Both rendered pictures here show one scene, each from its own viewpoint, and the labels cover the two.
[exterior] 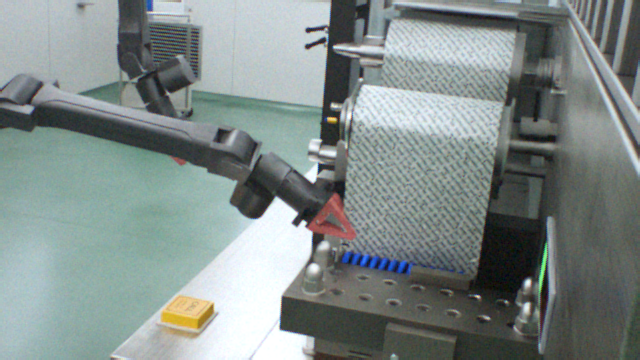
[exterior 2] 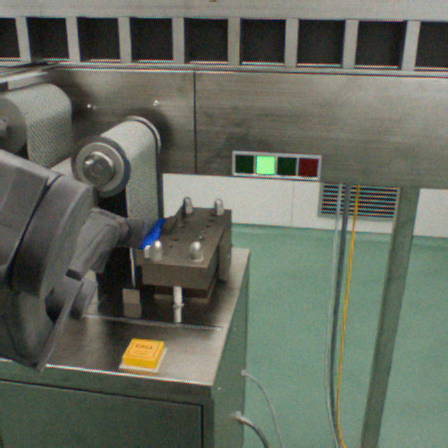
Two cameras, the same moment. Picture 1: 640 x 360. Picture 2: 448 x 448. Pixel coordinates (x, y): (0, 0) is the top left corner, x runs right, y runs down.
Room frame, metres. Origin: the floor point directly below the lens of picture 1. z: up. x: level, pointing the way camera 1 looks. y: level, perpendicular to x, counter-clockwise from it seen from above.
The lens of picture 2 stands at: (1.10, 1.14, 1.58)
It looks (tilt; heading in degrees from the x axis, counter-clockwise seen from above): 22 degrees down; 265
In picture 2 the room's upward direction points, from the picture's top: straight up
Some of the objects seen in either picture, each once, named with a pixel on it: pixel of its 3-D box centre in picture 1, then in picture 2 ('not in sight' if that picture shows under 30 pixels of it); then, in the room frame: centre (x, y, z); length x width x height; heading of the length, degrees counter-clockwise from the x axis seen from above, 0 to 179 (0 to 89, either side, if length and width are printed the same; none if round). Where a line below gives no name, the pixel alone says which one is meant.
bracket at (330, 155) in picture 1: (330, 218); (87, 249); (1.33, -0.02, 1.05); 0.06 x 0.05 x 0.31; 76
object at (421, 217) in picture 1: (411, 222); (143, 208); (1.20, -0.15, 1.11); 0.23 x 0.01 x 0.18; 76
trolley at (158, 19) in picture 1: (156, 64); not in sight; (5.94, 1.36, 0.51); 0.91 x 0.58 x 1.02; 10
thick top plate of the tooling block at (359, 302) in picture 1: (418, 315); (192, 242); (1.07, -0.17, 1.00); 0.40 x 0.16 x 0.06; 76
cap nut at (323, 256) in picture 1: (324, 253); (156, 249); (1.16, -0.01, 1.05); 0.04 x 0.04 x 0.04
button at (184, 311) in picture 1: (187, 312); (143, 353); (1.19, 0.21, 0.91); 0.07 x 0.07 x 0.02; 76
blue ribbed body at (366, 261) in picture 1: (405, 271); (153, 236); (1.18, -0.15, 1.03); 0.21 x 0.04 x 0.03; 76
